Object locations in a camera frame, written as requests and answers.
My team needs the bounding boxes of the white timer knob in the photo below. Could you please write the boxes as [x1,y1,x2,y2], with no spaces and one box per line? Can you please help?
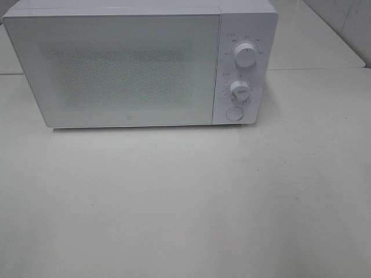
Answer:
[230,81,250,102]

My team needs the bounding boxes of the white microwave oven body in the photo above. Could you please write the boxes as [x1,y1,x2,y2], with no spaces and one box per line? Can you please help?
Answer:
[2,1,278,127]

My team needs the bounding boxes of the upper white power knob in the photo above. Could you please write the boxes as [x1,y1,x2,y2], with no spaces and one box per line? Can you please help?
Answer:
[233,42,257,68]

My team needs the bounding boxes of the round white door button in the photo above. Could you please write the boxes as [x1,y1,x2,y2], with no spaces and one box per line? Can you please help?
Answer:
[226,107,243,121]

